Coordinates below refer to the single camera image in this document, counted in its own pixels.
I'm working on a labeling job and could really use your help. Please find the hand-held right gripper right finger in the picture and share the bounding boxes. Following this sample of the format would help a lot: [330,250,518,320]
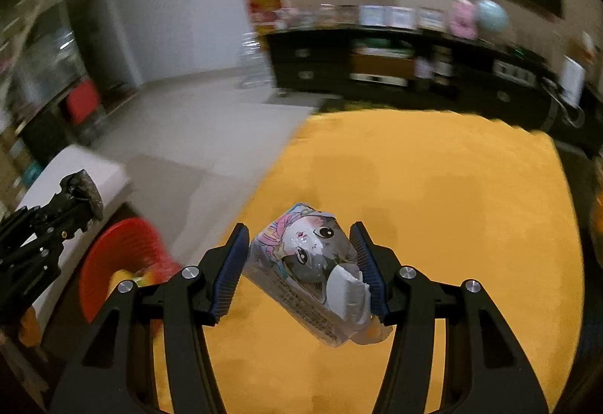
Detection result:
[349,221,549,414]

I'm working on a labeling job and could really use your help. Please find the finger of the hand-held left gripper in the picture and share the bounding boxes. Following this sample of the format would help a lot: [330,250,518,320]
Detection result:
[33,207,95,255]
[14,181,76,226]

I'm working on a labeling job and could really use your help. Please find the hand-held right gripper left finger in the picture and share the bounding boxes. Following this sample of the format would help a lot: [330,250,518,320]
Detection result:
[49,223,250,414]

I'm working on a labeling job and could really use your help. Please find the red plastic mesh basket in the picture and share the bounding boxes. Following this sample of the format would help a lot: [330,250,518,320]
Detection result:
[78,216,182,325]

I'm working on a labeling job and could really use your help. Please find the cartoon printed plastic packet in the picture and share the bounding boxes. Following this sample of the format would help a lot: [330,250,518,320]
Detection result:
[242,203,394,349]

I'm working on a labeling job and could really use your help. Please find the white bed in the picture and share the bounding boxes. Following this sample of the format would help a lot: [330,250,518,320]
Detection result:
[14,145,133,330]

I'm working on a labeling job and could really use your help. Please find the stack of cardboard boxes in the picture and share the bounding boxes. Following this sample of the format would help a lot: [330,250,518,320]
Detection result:
[0,112,43,189]

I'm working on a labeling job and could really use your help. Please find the yellow tablecloth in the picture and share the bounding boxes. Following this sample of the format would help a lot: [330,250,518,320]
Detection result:
[151,110,587,414]

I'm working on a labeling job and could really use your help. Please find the red chair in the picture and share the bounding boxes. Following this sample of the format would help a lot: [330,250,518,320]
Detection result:
[66,81,102,127]

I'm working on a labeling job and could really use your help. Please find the brown cabinet drawer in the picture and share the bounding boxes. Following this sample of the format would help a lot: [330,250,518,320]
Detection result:
[349,51,410,87]

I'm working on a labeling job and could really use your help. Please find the black television cabinet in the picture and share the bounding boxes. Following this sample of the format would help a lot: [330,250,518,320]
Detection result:
[264,28,599,151]

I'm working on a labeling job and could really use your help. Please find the clear water jug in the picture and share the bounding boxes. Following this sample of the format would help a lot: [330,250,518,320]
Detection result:
[238,31,271,87]

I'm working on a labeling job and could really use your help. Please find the green packets in cabinet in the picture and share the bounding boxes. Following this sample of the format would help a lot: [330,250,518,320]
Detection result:
[353,37,413,52]

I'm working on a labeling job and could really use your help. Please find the white power strip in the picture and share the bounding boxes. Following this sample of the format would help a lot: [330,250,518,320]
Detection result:
[492,60,538,85]

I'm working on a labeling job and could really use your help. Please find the pink plush toy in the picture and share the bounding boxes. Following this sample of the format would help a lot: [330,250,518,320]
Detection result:
[447,0,479,38]

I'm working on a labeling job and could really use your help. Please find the white upright device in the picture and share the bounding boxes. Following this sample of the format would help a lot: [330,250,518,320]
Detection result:
[560,56,587,106]

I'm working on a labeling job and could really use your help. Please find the pale blue egg ornament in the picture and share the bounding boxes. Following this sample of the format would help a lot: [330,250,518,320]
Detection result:
[476,0,510,33]

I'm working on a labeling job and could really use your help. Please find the white cable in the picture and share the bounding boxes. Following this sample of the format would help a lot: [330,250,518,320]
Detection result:
[542,79,585,129]

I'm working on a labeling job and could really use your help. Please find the white picture frame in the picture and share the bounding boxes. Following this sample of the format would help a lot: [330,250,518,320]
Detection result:
[360,5,388,26]
[418,9,446,31]
[389,6,416,29]

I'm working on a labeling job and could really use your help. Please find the red festive wall decoration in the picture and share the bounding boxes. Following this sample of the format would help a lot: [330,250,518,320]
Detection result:
[245,0,286,35]

